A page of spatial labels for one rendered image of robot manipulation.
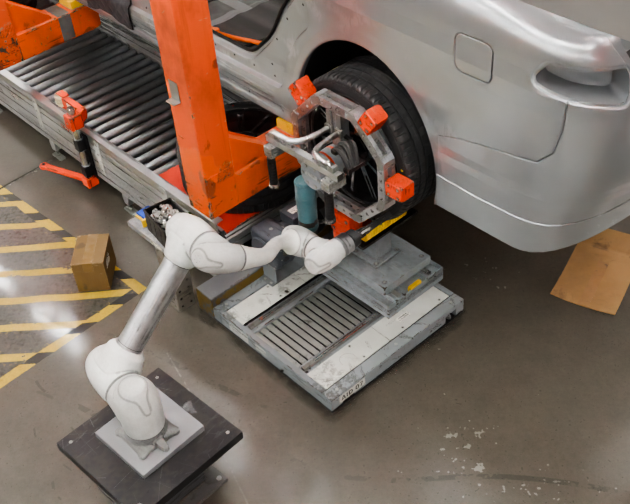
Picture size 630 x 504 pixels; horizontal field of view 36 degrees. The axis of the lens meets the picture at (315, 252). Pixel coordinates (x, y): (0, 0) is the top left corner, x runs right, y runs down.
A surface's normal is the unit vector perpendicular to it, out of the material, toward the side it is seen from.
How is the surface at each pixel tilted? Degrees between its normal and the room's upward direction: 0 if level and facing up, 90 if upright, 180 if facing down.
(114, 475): 0
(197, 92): 90
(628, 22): 90
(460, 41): 90
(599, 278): 2
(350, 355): 0
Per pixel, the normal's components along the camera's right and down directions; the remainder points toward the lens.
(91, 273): 0.03, 0.65
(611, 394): -0.07, -0.75
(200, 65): 0.68, 0.45
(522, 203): -0.67, 0.53
